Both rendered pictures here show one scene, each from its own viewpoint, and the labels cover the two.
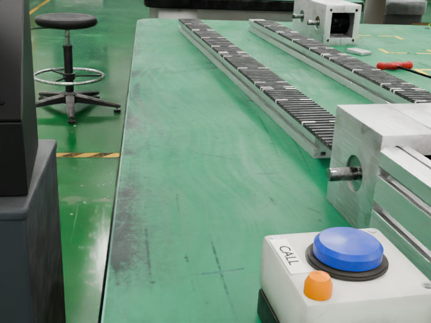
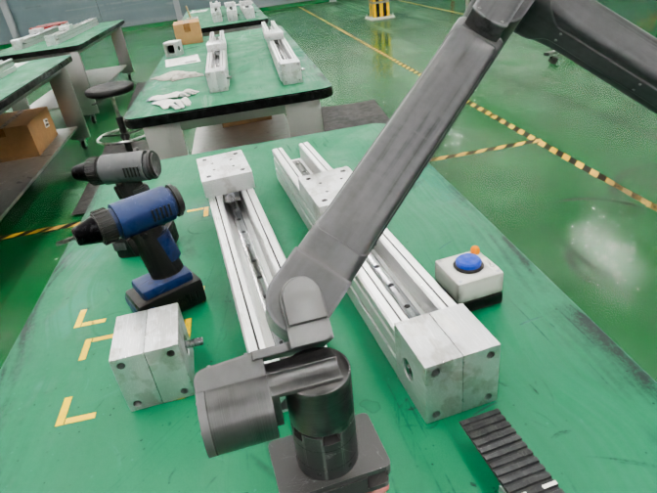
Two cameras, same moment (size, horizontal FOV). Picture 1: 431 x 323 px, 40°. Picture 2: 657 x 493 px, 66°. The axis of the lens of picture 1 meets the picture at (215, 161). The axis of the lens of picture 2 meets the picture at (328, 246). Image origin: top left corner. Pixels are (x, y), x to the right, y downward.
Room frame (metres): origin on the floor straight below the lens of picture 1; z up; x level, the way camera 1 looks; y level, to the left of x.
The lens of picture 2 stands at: (0.99, -0.30, 1.30)
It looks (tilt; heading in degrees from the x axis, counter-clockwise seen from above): 30 degrees down; 180
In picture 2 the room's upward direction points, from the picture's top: 8 degrees counter-clockwise
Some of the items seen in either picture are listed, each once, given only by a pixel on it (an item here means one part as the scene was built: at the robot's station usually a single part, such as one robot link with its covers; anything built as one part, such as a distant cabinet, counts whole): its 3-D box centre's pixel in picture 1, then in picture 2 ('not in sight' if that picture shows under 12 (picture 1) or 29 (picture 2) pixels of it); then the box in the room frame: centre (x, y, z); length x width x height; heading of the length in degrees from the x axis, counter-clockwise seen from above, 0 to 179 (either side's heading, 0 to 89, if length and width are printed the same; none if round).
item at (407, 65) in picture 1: (418, 73); not in sight; (1.11, -0.37, 0.79); 0.16 x 0.08 x 0.02; 22
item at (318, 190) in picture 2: not in sight; (335, 200); (0.07, -0.27, 0.87); 0.16 x 0.11 x 0.07; 13
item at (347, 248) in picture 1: (347, 254); (468, 263); (0.31, -0.08, 0.84); 0.04 x 0.04 x 0.02
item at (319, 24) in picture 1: (328, 22); not in sight; (1.49, -0.26, 0.83); 0.11 x 0.10 x 0.10; 105
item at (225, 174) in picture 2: not in sight; (226, 178); (-0.13, -0.51, 0.87); 0.16 x 0.11 x 0.07; 13
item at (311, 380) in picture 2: not in sight; (312, 392); (0.67, -0.33, 0.98); 0.07 x 0.06 x 0.07; 102
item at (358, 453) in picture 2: not in sight; (326, 439); (0.67, -0.32, 0.92); 0.10 x 0.07 x 0.07; 103
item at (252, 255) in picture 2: not in sight; (246, 245); (0.11, -0.46, 0.82); 0.80 x 0.10 x 0.09; 13
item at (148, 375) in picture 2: not in sight; (163, 352); (0.41, -0.55, 0.83); 0.11 x 0.10 x 0.10; 101
